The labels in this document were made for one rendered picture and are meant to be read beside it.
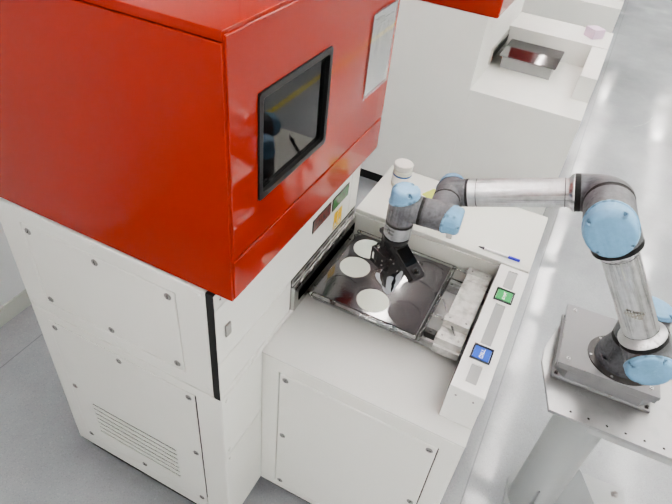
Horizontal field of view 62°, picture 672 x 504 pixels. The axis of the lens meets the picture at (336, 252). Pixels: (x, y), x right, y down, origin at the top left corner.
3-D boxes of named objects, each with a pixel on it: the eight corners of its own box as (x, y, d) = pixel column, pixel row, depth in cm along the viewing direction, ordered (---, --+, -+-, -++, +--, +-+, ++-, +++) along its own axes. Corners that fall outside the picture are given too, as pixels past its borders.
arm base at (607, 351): (649, 354, 170) (664, 331, 164) (645, 388, 159) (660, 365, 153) (598, 333, 175) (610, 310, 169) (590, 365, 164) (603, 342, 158)
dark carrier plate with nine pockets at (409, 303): (312, 292, 176) (313, 290, 175) (358, 233, 200) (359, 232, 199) (415, 336, 166) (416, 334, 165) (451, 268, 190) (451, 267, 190)
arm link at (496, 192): (635, 160, 138) (437, 164, 157) (638, 181, 130) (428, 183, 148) (631, 201, 144) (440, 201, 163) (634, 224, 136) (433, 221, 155)
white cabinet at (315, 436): (259, 487, 219) (260, 353, 166) (362, 326, 287) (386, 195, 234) (413, 572, 200) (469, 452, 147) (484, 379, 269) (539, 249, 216)
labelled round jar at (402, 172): (387, 186, 212) (391, 164, 206) (394, 177, 217) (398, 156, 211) (405, 192, 210) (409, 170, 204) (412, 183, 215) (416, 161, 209)
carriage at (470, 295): (430, 351, 168) (432, 344, 166) (465, 279, 193) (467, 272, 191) (456, 362, 165) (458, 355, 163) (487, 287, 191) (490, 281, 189)
